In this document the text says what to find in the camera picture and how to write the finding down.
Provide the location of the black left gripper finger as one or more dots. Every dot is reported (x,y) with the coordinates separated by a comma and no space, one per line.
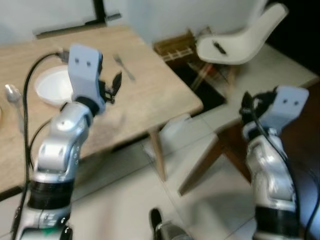
(117,82)
(108,96)

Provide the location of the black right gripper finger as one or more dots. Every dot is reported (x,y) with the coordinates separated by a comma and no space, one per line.
(247,106)

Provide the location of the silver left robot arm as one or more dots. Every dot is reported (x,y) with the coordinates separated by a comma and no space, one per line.
(57,145)

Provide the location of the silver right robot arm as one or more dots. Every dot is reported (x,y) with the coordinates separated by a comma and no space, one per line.
(270,180)

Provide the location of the silver metal fork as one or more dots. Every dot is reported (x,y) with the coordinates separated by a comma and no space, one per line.
(123,67)

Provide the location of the light wooden dining table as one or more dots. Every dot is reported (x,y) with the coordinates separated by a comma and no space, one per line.
(145,95)

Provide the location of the black floor mat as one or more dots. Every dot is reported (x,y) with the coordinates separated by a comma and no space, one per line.
(205,92)

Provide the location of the white round plate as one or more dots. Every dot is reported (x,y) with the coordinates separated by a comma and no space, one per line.
(52,87)

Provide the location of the white plastic shell chair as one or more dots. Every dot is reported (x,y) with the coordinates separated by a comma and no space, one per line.
(240,42)

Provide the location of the small black item on chair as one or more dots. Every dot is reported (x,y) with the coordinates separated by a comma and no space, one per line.
(219,48)

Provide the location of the small wooden slatted crate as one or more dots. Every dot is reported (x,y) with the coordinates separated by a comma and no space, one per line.
(175,47)

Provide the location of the black metal stand base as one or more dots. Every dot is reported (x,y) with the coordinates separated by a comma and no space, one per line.
(102,15)

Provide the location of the dark brown wooden table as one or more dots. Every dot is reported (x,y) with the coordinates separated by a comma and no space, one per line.
(305,165)

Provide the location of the silver metal spoon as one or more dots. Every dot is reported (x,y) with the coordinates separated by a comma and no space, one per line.
(14,97)

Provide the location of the black and silver robot foot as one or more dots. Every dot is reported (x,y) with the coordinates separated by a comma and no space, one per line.
(167,229)

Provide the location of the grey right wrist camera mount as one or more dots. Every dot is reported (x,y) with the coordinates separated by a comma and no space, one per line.
(287,107)

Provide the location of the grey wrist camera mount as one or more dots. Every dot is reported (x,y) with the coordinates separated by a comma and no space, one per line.
(84,75)
(287,107)

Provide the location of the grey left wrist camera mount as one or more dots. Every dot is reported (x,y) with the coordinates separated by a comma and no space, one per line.
(84,75)

